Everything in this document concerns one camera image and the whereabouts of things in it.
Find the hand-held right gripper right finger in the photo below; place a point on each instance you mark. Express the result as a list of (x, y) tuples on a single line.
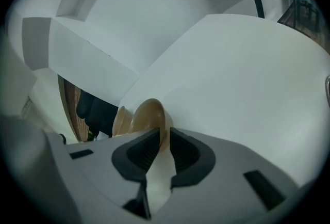
[(188, 156)]

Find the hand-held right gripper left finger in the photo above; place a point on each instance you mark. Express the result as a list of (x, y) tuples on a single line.
[(139, 156)]

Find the white table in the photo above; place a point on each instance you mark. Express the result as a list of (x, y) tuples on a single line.
[(232, 76)]

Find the black office chair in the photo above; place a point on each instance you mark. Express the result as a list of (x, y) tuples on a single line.
[(98, 117)]

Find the brown bowl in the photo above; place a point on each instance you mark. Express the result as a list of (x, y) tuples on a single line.
[(149, 117), (122, 122)]

